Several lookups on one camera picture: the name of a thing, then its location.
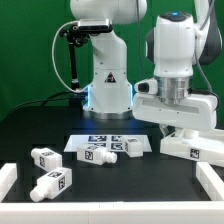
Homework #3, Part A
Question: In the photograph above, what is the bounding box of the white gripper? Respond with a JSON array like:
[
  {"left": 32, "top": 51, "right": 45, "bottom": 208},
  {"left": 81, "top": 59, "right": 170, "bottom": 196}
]
[{"left": 133, "top": 93, "right": 218, "bottom": 137}]

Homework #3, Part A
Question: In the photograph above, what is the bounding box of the white square table top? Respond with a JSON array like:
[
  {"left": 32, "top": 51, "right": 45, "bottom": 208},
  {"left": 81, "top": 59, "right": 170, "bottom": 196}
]
[{"left": 160, "top": 129, "right": 224, "bottom": 167}]

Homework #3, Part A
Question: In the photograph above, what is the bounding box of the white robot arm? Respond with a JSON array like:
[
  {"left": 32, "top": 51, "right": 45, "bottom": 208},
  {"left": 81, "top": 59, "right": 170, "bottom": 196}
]
[{"left": 70, "top": 0, "right": 222, "bottom": 132}]

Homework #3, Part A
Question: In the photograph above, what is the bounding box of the white AprilTag base sheet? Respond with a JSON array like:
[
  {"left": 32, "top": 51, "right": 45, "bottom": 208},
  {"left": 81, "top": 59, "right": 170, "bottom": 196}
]
[{"left": 63, "top": 134, "right": 153, "bottom": 154}]

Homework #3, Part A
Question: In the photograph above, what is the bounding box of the white U-shaped obstacle fence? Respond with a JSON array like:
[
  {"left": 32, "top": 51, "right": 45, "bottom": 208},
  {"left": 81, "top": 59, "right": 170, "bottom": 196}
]
[{"left": 0, "top": 162, "right": 224, "bottom": 224}]

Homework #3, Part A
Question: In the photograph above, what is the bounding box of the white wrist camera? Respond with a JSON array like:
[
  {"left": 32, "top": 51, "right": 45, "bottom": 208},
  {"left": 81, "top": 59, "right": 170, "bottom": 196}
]
[{"left": 134, "top": 78, "right": 158, "bottom": 95}]

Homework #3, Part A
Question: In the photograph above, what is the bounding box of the grey camera cable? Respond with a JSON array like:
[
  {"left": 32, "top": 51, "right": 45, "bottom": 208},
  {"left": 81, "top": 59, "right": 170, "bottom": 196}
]
[{"left": 50, "top": 20, "right": 83, "bottom": 93}]

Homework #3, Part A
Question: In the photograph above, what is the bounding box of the black camera on stand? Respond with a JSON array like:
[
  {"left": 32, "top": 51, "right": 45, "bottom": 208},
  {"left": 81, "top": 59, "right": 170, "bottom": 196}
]
[{"left": 65, "top": 19, "right": 112, "bottom": 90}]

